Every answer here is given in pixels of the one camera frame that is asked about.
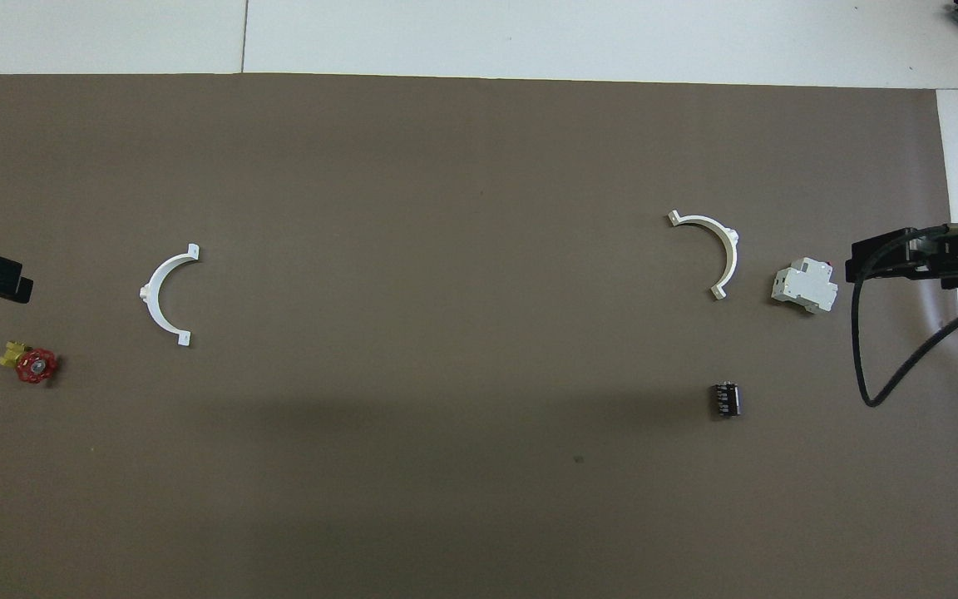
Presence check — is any white half pipe clamp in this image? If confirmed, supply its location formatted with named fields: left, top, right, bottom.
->
left=667, top=210, right=740, bottom=300
left=139, top=244, right=200, bottom=348

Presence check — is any red handwheel brass valve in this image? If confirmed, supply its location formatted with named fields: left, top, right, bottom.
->
left=0, top=339, right=58, bottom=386

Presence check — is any white circuit breaker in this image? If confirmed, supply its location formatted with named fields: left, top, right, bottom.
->
left=770, top=258, right=839, bottom=315

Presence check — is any small black terminal block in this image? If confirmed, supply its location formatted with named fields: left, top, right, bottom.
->
left=710, top=381, right=742, bottom=418

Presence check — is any brown table mat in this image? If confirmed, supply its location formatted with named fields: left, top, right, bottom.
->
left=0, top=73, right=958, bottom=599

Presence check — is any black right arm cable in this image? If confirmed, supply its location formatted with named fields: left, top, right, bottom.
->
left=850, top=223, right=958, bottom=408

